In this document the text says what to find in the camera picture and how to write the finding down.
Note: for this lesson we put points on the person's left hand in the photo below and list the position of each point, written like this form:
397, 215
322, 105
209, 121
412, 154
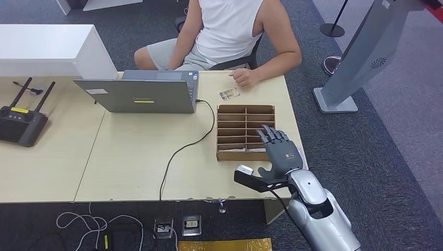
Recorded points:
246, 78

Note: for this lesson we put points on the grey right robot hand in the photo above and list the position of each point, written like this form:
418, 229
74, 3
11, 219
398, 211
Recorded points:
283, 156

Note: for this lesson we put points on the ID card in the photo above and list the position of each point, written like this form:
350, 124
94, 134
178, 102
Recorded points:
229, 94

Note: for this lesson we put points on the person's left forearm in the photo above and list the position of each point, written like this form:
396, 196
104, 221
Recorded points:
280, 65

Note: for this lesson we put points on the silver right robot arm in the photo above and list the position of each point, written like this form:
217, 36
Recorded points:
322, 221

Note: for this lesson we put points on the person's right forearm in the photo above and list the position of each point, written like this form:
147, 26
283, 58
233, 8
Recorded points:
180, 52

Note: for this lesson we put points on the white room key card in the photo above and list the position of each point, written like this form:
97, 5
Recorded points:
256, 150
233, 150

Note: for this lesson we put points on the wooden card organizer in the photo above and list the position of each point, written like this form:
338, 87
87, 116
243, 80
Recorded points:
239, 156

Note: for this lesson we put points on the person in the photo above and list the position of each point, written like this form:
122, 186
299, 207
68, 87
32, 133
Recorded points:
225, 27

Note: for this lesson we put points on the black office chair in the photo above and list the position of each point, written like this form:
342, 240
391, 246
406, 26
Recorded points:
235, 62

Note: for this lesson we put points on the beige desk leg panel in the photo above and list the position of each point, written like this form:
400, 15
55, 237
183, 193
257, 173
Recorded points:
275, 209

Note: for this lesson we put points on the metal desk foot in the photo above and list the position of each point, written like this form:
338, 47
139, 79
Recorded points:
222, 208

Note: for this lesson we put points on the chrome round base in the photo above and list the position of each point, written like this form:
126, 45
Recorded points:
330, 65

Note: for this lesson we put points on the yellow foil mat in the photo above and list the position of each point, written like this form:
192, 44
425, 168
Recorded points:
225, 245

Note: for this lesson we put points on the grey laptop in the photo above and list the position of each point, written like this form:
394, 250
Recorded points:
138, 93

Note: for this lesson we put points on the silver floor socket plate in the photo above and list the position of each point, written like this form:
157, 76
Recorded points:
191, 225

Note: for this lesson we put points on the silver kiosk stand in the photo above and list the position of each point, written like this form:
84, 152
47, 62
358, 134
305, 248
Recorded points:
363, 52

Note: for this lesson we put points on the open floor socket box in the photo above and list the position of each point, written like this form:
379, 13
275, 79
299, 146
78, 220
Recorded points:
162, 229

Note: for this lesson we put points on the white furniture panel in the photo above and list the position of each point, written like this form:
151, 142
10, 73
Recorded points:
104, 3

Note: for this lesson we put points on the black adapter with yellow label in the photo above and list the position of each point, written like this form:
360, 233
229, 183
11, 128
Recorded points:
107, 242

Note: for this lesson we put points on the white cabinet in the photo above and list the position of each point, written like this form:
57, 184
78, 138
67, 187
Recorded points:
45, 48

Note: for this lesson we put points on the black controller with antennas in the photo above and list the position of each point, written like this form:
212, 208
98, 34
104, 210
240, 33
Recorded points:
20, 128

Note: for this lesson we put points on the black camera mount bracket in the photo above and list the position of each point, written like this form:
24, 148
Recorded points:
256, 183

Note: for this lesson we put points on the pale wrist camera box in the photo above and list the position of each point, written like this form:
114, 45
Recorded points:
245, 169

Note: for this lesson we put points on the black stanchion post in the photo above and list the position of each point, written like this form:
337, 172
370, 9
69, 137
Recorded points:
332, 29

